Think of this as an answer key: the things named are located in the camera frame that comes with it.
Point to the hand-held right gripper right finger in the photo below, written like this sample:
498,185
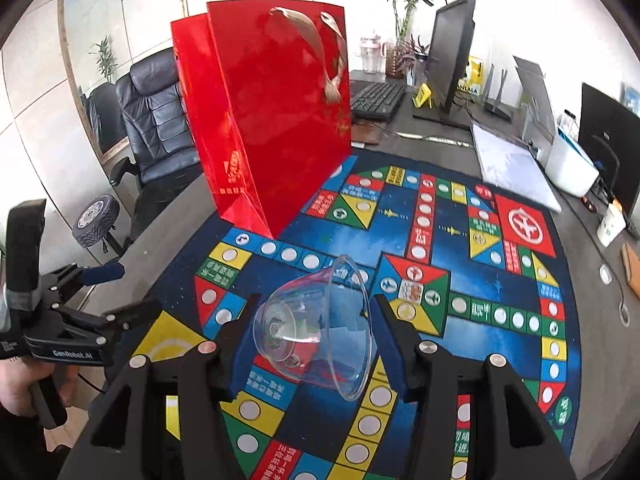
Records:
389,342

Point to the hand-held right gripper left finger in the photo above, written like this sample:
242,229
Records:
244,355

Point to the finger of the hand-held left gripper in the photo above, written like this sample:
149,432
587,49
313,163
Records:
125,317
102,271

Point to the clear plastic cup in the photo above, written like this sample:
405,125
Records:
325,340

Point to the red gift bag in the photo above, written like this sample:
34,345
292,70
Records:
260,110

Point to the person's left hand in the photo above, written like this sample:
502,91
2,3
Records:
14,385

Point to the tyre shaped stool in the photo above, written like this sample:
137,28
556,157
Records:
95,220

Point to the colourful board game mat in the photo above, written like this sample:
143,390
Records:
450,240

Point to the black leather office chair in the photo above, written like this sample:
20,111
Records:
150,110

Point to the dark patterned desk mat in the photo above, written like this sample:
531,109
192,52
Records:
367,135

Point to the white paper stack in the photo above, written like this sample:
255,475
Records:
510,165

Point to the black keyboard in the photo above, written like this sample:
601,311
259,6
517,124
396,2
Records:
377,100

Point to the yellow sign stand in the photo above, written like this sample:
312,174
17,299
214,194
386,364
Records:
422,95

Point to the white paper cup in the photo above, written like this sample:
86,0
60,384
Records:
610,225

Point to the white and blue box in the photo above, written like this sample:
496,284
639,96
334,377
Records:
570,165

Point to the brown notebook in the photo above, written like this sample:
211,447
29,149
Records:
632,270

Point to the black router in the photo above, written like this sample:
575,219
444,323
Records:
497,107

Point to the yellow packet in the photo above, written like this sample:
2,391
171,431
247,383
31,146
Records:
475,72

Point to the pink lidded cup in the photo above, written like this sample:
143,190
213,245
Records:
371,55

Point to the purple leaf plant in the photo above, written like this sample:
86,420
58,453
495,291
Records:
412,55

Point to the black computer monitor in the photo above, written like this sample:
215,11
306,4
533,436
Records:
450,60
605,125

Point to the bamboo plant in vase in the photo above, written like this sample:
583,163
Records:
407,10

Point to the wooden framed wall mirror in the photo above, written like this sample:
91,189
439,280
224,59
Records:
125,10

